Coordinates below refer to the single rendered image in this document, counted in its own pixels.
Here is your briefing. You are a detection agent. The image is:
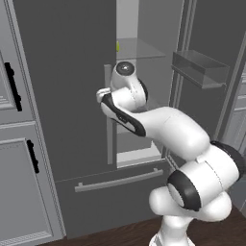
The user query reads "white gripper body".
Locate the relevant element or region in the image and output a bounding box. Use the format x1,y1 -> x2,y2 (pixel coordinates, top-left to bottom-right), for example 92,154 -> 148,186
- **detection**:
95,87 -> 111,105

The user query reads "glass fridge shelf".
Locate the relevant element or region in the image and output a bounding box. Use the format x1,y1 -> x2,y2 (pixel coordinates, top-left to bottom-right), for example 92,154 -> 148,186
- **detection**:
115,37 -> 167,62

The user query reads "grey fridge interior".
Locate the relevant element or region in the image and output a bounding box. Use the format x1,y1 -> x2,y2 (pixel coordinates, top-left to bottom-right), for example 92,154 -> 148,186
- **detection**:
114,0 -> 186,170

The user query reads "clear fridge door bin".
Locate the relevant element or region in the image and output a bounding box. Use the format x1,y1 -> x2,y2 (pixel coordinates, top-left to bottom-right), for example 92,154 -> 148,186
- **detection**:
170,49 -> 231,90

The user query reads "open dark grey fridge door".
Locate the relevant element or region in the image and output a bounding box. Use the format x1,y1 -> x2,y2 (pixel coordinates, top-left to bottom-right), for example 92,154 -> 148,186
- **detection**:
166,0 -> 246,167

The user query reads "small grey cupboard door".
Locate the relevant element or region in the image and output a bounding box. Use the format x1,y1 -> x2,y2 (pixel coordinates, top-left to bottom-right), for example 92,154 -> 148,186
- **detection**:
0,0 -> 36,126

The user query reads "dark grey freezer drawer front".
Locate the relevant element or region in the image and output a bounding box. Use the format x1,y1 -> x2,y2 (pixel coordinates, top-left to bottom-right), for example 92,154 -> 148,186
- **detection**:
53,159 -> 176,240

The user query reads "tall grey cupboard door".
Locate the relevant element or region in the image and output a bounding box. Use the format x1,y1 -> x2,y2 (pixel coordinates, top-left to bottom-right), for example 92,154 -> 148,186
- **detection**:
0,120 -> 66,246

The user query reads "grey cupboard run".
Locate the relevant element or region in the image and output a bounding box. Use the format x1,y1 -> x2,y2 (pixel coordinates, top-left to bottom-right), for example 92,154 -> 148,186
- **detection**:
220,68 -> 246,210

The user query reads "grey fridge door handle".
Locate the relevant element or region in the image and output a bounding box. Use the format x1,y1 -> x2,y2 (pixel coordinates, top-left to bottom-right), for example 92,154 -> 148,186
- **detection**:
103,63 -> 114,165

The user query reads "long black cupboard handle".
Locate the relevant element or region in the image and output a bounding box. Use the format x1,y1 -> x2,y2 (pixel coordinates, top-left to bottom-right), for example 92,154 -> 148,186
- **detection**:
3,61 -> 24,112

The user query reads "grey freezer drawer handle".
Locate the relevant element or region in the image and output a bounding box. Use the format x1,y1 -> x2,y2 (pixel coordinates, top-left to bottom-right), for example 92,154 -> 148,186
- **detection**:
74,167 -> 164,193

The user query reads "short black cupboard handle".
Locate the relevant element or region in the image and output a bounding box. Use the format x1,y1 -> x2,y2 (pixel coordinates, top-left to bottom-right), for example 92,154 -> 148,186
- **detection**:
26,138 -> 40,175

